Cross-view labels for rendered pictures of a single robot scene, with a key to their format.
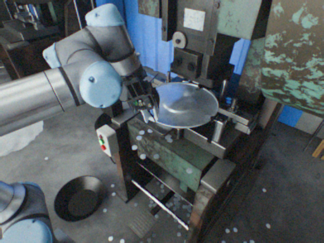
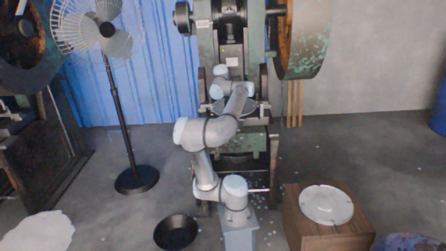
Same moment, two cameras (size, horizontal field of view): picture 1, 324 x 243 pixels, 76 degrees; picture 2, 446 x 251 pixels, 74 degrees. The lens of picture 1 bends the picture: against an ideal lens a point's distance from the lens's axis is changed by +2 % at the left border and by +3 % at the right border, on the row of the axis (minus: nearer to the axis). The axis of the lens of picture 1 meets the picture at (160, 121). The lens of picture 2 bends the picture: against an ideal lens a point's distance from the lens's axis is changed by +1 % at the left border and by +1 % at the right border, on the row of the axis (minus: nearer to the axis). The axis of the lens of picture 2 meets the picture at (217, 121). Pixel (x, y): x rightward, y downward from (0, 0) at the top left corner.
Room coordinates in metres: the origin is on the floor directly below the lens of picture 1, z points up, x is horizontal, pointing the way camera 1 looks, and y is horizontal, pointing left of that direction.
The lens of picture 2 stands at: (-0.65, 1.07, 1.62)
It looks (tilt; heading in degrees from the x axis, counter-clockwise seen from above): 29 degrees down; 322
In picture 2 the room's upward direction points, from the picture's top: 5 degrees counter-clockwise
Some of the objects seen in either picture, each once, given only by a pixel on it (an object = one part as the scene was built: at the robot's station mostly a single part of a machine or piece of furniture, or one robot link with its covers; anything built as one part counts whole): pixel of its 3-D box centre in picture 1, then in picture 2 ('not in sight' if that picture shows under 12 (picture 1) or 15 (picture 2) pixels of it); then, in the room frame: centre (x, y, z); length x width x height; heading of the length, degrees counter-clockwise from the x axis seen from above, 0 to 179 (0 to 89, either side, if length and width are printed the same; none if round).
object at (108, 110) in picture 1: (112, 114); not in sight; (0.77, 0.23, 0.62); 0.10 x 0.06 x 0.20; 48
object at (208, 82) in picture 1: (201, 71); not in sight; (0.73, -0.16, 0.86); 0.20 x 0.16 x 0.05; 48
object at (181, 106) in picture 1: (179, 102); (233, 106); (0.64, -0.07, 0.78); 0.29 x 0.29 x 0.01
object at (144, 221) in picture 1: (171, 193); not in sight; (0.63, -0.07, 0.14); 0.59 x 0.10 x 0.05; 138
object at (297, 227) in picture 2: not in sight; (322, 226); (-0.03, -0.13, 0.18); 0.40 x 0.38 x 0.35; 142
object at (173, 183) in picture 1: (188, 159); (236, 154); (0.74, -0.16, 0.31); 0.43 x 0.42 x 0.01; 48
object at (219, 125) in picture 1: (219, 129); (261, 109); (0.52, -0.21, 0.75); 0.03 x 0.03 x 0.10; 48
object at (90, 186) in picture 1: (81, 199); (176, 234); (0.65, 0.49, 0.04); 0.30 x 0.30 x 0.07
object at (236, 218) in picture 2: not in sight; (236, 208); (0.19, 0.34, 0.50); 0.15 x 0.15 x 0.10
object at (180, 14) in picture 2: not in sight; (189, 19); (0.91, 0.01, 1.31); 0.22 x 0.12 x 0.22; 138
